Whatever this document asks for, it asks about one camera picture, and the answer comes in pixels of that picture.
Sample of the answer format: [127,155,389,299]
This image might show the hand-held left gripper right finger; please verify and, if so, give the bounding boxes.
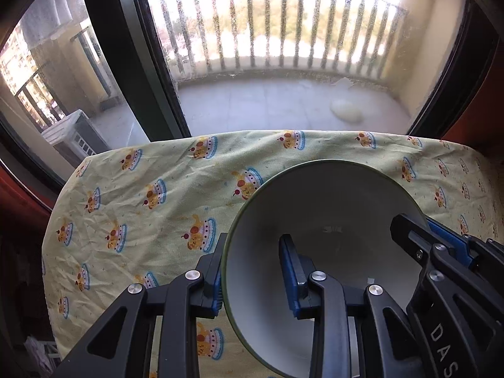
[278,234,430,378]

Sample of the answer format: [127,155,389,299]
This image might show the white plastic bag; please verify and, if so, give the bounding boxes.
[24,335,64,378]

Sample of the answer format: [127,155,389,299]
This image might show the yellow printed tablecloth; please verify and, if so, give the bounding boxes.
[41,129,504,378]

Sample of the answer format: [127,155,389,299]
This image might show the large white floral bowl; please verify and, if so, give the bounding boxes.
[220,159,428,378]

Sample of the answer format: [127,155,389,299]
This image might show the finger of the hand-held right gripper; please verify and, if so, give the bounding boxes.
[427,220,504,274]
[390,213,453,264]

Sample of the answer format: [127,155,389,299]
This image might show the balcony railing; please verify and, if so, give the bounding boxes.
[147,0,408,81]

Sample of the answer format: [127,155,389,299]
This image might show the white air conditioner unit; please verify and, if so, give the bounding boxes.
[41,109,111,158]

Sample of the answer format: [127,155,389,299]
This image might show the pale sack on balcony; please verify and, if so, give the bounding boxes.
[330,98,365,123]

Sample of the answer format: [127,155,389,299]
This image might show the black window frame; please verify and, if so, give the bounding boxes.
[0,0,504,205]

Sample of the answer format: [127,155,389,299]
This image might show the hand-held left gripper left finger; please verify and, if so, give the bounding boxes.
[61,233,229,378]

